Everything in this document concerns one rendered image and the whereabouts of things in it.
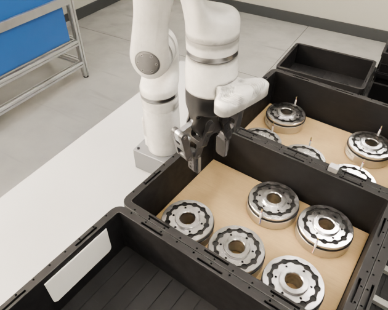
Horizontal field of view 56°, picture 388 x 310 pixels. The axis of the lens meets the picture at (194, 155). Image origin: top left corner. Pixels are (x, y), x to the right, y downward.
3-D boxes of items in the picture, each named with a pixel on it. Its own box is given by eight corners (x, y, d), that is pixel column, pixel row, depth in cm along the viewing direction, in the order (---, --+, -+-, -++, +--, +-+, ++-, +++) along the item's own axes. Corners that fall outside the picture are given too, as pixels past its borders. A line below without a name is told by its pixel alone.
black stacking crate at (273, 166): (128, 241, 72) (120, 204, 64) (211, 159, 90) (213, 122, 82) (319, 372, 55) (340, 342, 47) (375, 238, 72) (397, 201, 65)
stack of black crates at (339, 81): (262, 139, 199) (274, 66, 169) (282, 112, 218) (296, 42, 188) (335, 166, 184) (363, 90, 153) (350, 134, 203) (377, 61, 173)
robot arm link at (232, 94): (224, 121, 46) (227, 79, 42) (170, 85, 52) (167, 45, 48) (271, 95, 50) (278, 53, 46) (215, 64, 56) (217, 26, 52)
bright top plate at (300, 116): (311, 112, 97) (311, 110, 96) (294, 131, 91) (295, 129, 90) (277, 99, 101) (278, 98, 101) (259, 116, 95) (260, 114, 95)
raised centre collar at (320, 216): (308, 228, 68) (309, 226, 68) (318, 211, 71) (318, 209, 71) (334, 240, 66) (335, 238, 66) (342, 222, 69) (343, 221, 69)
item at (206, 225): (150, 226, 69) (150, 224, 69) (182, 194, 75) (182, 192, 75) (193, 253, 65) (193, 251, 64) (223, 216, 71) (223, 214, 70)
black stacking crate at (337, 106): (410, 156, 90) (430, 120, 83) (376, 237, 73) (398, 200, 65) (267, 104, 108) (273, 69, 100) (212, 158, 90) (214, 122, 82)
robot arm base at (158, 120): (141, 147, 99) (132, 95, 88) (163, 130, 105) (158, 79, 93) (165, 161, 95) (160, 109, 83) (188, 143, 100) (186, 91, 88)
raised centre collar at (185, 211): (169, 222, 69) (169, 219, 69) (185, 205, 72) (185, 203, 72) (189, 234, 67) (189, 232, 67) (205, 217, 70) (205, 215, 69)
